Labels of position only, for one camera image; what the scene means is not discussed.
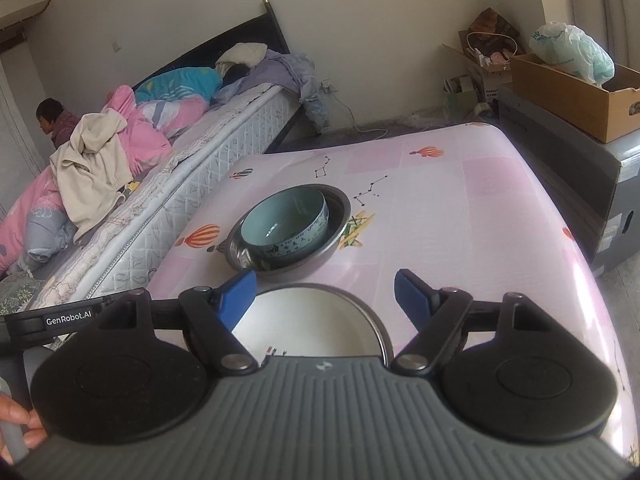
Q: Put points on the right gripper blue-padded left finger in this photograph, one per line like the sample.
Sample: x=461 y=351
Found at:
x=206 y=317

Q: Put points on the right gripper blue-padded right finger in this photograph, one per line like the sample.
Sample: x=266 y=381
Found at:
x=443 y=318

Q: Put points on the white plate with dark rim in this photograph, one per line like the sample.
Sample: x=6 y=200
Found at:
x=312 y=320

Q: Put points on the teal ceramic bowl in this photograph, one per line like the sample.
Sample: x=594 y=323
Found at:
x=287 y=226

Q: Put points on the person's left hand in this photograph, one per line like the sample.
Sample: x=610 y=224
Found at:
x=29 y=421

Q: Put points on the pink blanket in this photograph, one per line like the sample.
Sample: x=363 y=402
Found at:
x=37 y=227

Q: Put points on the white quilted mattress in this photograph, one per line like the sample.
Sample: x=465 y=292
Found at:
x=127 y=248

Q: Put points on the cream cloth garment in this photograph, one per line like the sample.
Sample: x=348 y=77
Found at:
x=91 y=169

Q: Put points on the grey storage box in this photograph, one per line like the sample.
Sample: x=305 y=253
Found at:
x=595 y=186

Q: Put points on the person in maroon jacket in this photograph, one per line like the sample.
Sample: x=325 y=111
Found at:
x=56 y=121

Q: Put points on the green paper bag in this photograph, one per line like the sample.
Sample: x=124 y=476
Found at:
x=460 y=98

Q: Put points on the teal patterned pillow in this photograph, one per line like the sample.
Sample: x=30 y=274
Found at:
x=180 y=84

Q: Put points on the purple grey bedsheet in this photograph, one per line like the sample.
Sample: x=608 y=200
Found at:
x=292 y=72

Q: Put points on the long brown cardboard box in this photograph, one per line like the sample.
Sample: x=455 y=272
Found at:
x=606 y=113

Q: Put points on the open cardboard box with clutter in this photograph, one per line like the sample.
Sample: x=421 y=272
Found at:
x=486 y=48

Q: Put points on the black bed headboard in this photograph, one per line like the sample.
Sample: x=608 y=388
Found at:
x=265 y=29

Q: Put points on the white teal plastic bag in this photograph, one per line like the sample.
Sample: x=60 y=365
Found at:
x=570 y=50

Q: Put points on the wall power socket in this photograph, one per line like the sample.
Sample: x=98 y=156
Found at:
x=328 y=87

